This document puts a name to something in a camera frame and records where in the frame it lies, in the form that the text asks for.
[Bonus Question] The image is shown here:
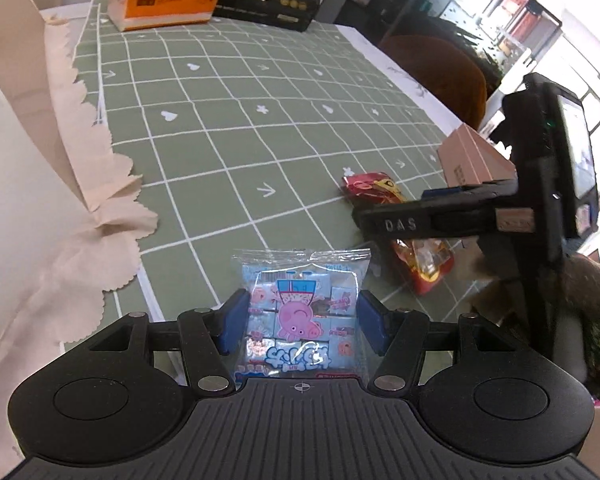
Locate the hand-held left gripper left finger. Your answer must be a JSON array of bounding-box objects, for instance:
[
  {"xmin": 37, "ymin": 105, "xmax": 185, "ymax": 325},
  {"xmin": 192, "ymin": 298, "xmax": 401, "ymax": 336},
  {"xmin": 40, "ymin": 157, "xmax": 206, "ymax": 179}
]
[{"xmin": 86, "ymin": 287, "xmax": 252, "ymax": 397}]

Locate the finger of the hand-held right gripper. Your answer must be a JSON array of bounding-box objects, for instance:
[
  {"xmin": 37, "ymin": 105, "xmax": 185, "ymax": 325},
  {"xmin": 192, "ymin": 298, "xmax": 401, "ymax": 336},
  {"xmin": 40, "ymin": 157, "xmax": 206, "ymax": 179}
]
[
  {"xmin": 421, "ymin": 179, "xmax": 520, "ymax": 202},
  {"xmin": 352, "ymin": 199, "xmax": 536, "ymax": 242}
]

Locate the beige paper bag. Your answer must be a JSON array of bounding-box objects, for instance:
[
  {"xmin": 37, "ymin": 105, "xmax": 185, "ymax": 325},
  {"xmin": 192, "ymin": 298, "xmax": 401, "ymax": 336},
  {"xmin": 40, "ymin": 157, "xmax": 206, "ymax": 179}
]
[{"xmin": 0, "ymin": 15, "xmax": 159, "ymax": 381}]

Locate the brown round chair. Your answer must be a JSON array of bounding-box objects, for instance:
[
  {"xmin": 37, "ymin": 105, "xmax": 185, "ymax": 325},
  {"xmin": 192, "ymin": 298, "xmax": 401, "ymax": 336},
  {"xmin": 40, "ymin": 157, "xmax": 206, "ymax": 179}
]
[{"xmin": 377, "ymin": 35, "xmax": 488, "ymax": 131}]

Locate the green checked tablecloth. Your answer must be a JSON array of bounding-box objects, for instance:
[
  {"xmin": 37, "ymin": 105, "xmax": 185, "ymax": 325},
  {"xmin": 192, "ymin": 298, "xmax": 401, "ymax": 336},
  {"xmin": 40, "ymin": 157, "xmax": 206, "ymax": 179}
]
[{"xmin": 40, "ymin": 2, "xmax": 481, "ymax": 381}]

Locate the pink cardboard box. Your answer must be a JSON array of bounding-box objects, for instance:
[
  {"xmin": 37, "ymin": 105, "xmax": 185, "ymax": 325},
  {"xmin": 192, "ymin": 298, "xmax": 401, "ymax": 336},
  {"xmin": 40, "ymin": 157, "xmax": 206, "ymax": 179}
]
[{"xmin": 436, "ymin": 124, "xmax": 518, "ymax": 191}]

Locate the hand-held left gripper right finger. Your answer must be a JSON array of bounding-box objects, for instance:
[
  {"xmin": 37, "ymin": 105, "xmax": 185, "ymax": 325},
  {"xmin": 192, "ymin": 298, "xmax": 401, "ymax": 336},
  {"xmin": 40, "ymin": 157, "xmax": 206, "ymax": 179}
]
[{"xmin": 356, "ymin": 290, "xmax": 522, "ymax": 394}]

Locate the red and yellow snack bag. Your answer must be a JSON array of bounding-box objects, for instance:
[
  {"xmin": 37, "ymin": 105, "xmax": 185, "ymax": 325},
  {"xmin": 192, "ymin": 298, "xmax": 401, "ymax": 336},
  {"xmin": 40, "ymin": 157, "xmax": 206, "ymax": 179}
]
[{"xmin": 342, "ymin": 172, "xmax": 455, "ymax": 297}]

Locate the window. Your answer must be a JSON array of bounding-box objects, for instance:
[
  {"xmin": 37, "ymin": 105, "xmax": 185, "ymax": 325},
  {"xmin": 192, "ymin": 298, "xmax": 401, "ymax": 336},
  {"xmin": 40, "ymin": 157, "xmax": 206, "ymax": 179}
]
[{"xmin": 545, "ymin": 0, "xmax": 600, "ymax": 126}]

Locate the blue pig candy packet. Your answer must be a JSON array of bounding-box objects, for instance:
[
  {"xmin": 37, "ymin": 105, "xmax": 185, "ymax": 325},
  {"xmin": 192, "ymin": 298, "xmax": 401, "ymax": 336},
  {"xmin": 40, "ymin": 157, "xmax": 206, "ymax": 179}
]
[{"xmin": 232, "ymin": 247, "xmax": 372, "ymax": 391}]

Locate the black framed glass tank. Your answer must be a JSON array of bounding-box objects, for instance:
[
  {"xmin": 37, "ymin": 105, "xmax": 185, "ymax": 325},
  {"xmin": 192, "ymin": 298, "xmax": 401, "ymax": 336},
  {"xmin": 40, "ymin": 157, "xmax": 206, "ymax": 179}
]
[{"xmin": 405, "ymin": 0, "xmax": 563, "ymax": 92}]

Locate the cream chair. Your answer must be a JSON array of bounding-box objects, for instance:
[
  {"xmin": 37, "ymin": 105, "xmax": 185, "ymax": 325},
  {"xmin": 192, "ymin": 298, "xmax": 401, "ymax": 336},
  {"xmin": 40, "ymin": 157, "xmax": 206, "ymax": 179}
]
[{"xmin": 0, "ymin": 0, "xmax": 88, "ymax": 221}]

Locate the dark cabinet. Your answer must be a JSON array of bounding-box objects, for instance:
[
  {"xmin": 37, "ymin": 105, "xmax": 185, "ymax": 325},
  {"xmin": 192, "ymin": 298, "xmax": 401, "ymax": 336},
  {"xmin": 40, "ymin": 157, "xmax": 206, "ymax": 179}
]
[{"xmin": 365, "ymin": 0, "xmax": 411, "ymax": 41}]

